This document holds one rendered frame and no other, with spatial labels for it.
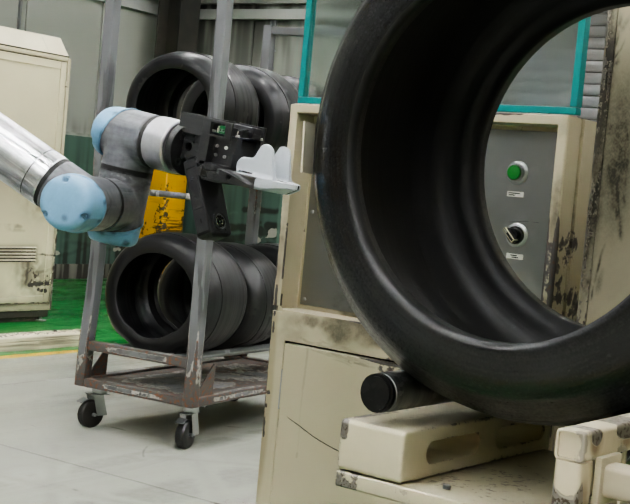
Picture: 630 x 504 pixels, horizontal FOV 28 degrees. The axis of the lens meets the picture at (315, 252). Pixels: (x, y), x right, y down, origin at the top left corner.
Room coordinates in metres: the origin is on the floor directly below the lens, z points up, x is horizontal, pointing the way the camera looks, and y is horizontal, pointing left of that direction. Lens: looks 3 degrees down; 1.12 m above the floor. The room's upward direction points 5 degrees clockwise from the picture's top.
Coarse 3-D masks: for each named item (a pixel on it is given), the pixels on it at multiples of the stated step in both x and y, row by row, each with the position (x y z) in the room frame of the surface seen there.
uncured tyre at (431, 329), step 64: (384, 0) 1.40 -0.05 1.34; (448, 0) 1.55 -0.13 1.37; (512, 0) 1.60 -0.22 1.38; (576, 0) 1.56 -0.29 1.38; (384, 64) 1.55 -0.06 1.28; (448, 64) 1.64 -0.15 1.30; (512, 64) 1.62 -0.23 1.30; (320, 128) 1.45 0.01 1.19; (384, 128) 1.59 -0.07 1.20; (448, 128) 1.66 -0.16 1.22; (320, 192) 1.45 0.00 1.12; (384, 192) 1.60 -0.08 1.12; (448, 192) 1.65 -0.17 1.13; (384, 256) 1.55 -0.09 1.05; (448, 256) 1.64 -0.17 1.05; (384, 320) 1.38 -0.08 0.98; (448, 320) 1.57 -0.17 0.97; (512, 320) 1.59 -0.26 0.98; (448, 384) 1.34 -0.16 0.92; (512, 384) 1.28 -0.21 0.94; (576, 384) 1.24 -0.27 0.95
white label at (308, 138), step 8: (304, 128) 1.46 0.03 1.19; (312, 128) 1.49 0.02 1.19; (304, 136) 1.46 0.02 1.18; (312, 136) 1.49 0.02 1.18; (304, 144) 1.46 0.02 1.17; (312, 144) 1.49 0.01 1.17; (304, 152) 1.46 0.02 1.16; (312, 152) 1.49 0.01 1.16; (304, 160) 1.46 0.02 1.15; (312, 160) 1.49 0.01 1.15; (304, 168) 1.47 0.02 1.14; (312, 168) 1.49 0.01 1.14
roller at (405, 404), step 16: (368, 384) 1.40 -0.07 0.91; (384, 384) 1.38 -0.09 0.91; (400, 384) 1.40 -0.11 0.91; (416, 384) 1.42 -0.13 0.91; (368, 400) 1.39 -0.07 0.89; (384, 400) 1.38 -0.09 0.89; (400, 400) 1.39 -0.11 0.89; (416, 400) 1.42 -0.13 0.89; (432, 400) 1.45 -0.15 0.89; (448, 400) 1.49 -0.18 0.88
